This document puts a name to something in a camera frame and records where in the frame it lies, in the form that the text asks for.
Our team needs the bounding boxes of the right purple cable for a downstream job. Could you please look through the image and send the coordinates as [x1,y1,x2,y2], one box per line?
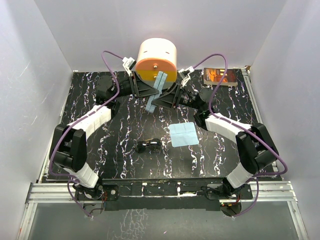
[192,52,289,221]

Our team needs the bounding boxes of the aluminium frame rail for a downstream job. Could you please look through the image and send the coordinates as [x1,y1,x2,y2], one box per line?
[17,181,309,240]

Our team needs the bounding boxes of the light blue cleaning cloth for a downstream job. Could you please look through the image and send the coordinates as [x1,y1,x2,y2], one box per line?
[169,122,199,148]

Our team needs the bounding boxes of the blue-grey glasses case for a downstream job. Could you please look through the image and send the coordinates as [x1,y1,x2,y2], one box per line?
[145,71,168,114]

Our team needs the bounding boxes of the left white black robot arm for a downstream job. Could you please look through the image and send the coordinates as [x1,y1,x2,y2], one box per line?
[49,73,162,200]

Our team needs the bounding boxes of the black sunglasses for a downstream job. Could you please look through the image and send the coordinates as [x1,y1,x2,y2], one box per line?
[134,138,162,153]

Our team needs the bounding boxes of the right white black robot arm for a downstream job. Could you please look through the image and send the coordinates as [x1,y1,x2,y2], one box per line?
[151,83,279,199]

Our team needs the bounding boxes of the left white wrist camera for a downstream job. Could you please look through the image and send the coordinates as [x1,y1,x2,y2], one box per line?
[122,57,136,76]

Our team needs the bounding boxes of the orange brown book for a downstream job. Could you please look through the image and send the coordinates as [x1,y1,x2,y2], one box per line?
[203,68,238,87]

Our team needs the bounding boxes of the round three-drawer cabinet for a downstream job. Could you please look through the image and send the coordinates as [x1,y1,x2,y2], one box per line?
[135,38,178,89]

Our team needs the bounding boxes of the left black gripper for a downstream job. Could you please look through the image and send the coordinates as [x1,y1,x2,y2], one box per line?
[112,72,161,100]

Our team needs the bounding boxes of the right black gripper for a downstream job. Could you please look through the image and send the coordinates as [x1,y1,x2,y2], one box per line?
[152,82,203,111]

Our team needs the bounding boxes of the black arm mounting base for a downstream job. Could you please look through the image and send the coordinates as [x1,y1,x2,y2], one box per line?
[73,177,253,212]

